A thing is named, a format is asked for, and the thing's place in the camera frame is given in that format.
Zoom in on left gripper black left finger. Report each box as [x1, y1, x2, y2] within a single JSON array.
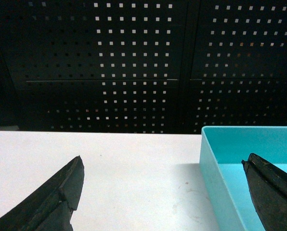
[[0, 156, 84, 231]]

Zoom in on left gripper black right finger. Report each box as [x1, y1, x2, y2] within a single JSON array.
[[241, 153, 287, 231]]

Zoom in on light cyan plastic tray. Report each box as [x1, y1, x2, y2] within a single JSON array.
[[199, 126, 287, 231]]

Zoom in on black perforated metal panel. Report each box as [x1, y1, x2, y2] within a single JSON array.
[[0, 0, 287, 134]]

